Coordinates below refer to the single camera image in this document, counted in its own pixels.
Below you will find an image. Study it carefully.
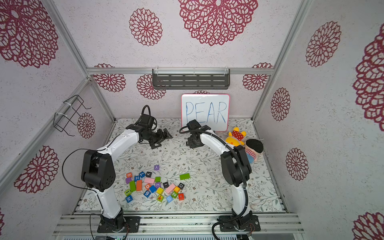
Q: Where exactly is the red cube block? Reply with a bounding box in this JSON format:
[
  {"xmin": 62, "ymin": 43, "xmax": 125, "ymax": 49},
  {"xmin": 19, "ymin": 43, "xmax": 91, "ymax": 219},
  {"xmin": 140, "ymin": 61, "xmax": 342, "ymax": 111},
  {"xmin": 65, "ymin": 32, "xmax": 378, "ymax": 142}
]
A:
[{"xmin": 178, "ymin": 193, "xmax": 185, "ymax": 201}]

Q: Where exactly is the pink framed whiteboard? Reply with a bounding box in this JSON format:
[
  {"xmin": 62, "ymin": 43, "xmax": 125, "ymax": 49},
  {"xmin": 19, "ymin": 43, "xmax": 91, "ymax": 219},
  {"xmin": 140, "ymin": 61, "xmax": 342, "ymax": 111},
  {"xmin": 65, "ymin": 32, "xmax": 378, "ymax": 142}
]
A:
[{"xmin": 181, "ymin": 94, "xmax": 231, "ymax": 132}]

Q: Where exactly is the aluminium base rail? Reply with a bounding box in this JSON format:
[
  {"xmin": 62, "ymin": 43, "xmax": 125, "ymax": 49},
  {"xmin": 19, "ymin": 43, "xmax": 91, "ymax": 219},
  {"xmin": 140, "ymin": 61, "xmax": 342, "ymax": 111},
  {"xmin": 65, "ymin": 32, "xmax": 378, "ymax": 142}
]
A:
[{"xmin": 53, "ymin": 213, "xmax": 305, "ymax": 237}]

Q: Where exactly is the striped plush doll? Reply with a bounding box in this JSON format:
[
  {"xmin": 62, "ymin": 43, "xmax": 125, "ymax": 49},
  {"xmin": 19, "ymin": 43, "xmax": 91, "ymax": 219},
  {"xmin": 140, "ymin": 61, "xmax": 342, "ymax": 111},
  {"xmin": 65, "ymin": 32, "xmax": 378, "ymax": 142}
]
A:
[{"xmin": 245, "ymin": 139, "xmax": 264, "ymax": 164}]

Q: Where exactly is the green rectangular block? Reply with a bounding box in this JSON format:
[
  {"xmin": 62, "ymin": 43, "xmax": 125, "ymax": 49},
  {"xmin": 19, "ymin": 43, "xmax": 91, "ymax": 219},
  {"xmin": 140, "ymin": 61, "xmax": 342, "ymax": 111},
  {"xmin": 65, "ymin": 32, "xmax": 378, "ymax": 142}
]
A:
[{"xmin": 180, "ymin": 173, "xmax": 190, "ymax": 180}]

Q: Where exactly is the blue W letter block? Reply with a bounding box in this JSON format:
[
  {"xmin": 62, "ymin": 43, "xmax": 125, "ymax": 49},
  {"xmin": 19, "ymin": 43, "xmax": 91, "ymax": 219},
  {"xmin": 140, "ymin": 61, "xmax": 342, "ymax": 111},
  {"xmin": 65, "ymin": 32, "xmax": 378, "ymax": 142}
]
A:
[{"xmin": 126, "ymin": 196, "xmax": 133, "ymax": 203}]

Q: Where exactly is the grey metal wall shelf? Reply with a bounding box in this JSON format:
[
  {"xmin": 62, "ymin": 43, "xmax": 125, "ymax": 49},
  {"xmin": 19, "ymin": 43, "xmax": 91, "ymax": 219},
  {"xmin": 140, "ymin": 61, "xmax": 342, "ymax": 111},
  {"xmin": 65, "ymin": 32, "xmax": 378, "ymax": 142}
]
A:
[{"xmin": 152, "ymin": 69, "xmax": 231, "ymax": 90}]

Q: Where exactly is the pink flat block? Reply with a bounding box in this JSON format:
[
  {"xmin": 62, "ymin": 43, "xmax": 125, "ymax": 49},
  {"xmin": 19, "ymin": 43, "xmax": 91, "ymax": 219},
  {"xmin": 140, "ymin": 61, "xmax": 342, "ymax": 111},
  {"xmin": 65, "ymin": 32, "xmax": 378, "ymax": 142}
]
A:
[{"xmin": 144, "ymin": 177, "xmax": 155, "ymax": 185}]

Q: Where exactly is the floral table mat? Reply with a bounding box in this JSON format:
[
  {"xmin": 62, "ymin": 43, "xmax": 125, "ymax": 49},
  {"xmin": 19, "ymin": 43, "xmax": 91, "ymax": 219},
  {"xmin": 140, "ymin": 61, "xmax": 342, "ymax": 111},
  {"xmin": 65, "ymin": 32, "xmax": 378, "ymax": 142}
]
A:
[{"xmin": 77, "ymin": 119, "xmax": 285, "ymax": 213}]

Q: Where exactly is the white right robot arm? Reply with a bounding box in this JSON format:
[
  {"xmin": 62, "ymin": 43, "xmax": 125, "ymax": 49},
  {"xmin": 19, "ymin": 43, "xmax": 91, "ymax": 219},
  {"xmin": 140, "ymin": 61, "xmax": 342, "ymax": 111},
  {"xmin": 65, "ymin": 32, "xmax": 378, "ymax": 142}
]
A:
[{"xmin": 179, "ymin": 120, "xmax": 261, "ymax": 239}]

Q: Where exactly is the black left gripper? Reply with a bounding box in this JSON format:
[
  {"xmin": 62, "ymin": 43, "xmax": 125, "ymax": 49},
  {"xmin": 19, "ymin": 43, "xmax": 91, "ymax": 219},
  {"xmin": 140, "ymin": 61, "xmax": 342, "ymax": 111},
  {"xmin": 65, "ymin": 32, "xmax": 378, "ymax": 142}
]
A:
[{"xmin": 144, "ymin": 128, "xmax": 174, "ymax": 150}]

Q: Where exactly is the black wire wall rack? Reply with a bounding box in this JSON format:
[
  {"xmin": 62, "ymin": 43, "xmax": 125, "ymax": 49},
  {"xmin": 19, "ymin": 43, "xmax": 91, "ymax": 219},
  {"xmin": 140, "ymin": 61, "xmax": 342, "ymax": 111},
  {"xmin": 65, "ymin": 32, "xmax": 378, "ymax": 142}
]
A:
[{"xmin": 53, "ymin": 95, "xmax": 91, "ymax": 137}]

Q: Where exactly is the green tall block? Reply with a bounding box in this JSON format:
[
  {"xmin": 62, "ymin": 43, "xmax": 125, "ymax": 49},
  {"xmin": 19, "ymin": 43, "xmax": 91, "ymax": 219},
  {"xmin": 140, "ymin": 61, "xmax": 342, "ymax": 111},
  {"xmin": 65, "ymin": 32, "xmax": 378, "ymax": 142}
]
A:
[{"xmin": 129, "ymin": 181, "xmax": 137, "ymax": 192}]

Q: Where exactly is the green 2 letter block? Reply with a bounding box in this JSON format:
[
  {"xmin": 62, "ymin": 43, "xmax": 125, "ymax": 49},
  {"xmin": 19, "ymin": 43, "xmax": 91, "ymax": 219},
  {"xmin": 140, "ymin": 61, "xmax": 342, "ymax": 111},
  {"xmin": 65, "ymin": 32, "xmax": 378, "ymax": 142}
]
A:
[{"xmin": 171, "ymin": 192, "xmax": 178, "ymax": 199}]

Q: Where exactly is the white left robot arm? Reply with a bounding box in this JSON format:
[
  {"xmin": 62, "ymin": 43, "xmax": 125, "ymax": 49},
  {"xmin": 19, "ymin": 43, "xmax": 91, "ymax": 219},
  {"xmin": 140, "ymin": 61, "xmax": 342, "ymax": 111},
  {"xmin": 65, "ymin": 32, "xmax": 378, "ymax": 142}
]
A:
[{"xmin": 81, "ymin": 115, "xmax": 173, "ymax": 233}]

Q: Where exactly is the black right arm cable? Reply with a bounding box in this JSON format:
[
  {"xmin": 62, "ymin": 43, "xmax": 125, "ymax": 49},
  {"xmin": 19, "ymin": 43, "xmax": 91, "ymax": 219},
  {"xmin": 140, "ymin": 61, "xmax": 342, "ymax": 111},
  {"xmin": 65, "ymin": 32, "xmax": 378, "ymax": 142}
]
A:
[{"xmin": 179, "ymin": 125, "xmax": 249, "ymax": 240}]

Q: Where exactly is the yellow plush toy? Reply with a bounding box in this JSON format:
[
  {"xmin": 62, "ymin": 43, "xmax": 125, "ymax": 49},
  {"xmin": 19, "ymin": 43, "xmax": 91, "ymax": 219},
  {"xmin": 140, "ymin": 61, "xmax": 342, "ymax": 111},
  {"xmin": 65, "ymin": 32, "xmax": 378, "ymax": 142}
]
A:
[{"xmin": 226, "ymin": 127, "xmax": 247, "ymax": 147}]

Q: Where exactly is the orange rectangular block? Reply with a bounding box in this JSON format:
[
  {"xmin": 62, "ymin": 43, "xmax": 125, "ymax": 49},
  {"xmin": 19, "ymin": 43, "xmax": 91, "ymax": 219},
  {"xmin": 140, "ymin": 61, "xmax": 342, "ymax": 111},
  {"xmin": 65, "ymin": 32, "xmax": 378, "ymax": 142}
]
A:
[{"xmin": 136, "ymin": 180, "xmax": 142, "ymax": 192}]

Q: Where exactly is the long pink block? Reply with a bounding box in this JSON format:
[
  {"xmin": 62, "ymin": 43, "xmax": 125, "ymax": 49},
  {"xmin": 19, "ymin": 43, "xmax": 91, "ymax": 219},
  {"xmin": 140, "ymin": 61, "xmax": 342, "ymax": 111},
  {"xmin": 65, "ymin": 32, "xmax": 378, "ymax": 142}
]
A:
[{"xmin": 165, "ymin": 184, "xmax": 176, "ymax": 195}]

